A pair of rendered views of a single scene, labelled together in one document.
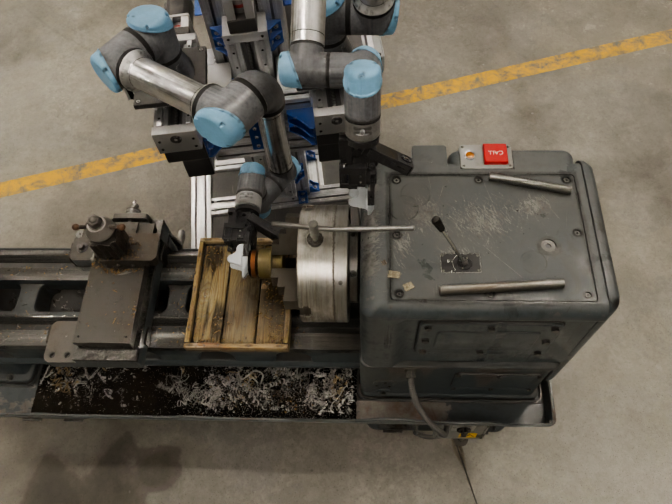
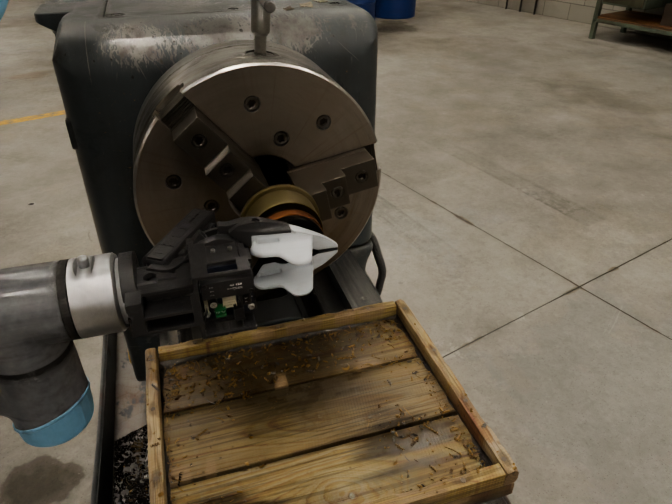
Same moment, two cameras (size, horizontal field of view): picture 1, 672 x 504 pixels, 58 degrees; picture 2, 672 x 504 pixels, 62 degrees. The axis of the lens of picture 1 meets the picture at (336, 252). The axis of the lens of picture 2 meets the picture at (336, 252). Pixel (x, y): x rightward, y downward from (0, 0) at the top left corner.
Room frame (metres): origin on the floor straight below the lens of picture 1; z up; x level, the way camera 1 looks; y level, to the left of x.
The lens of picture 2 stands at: (0.93, 0.71, 1.40)
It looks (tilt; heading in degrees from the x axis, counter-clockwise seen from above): 33 degrees down; 246
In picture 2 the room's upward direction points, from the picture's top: straight up
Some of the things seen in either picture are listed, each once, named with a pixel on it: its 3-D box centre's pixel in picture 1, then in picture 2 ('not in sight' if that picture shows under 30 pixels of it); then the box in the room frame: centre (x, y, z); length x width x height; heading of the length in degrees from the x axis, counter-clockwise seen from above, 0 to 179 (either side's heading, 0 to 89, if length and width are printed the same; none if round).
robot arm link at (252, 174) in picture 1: (251, 182); (12, 312); (1.04, 0.23, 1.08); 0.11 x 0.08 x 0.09; 173
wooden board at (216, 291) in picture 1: (242, 292); (310, 414); (0.78, 0.29, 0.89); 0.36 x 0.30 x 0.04; 174
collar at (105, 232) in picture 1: (98, 227); not in sight; (0.90, 0.64, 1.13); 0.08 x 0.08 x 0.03
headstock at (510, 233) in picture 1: (470, 261); (210, 100); (0.73, -0.36, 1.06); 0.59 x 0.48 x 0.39; 84
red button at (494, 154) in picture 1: (495, 154); not in sight; (0.93, -0.43, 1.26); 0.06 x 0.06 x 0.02; 84
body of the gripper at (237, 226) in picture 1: (242, 228); (191, 283); (0.89, 0.25, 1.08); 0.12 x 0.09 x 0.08; 173
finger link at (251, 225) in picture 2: (247, 243); (248, 241); (0.82, 0.24, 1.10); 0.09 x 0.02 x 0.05; 173
